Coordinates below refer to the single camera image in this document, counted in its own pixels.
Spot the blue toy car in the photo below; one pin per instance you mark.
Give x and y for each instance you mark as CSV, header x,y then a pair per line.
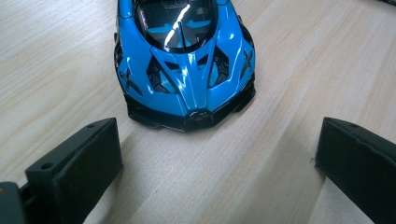
x,y
186,77

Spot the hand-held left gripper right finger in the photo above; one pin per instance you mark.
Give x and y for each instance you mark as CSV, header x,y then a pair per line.
x,y
361,168

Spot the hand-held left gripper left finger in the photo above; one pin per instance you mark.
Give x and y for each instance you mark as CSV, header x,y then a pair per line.
x,y
77,174

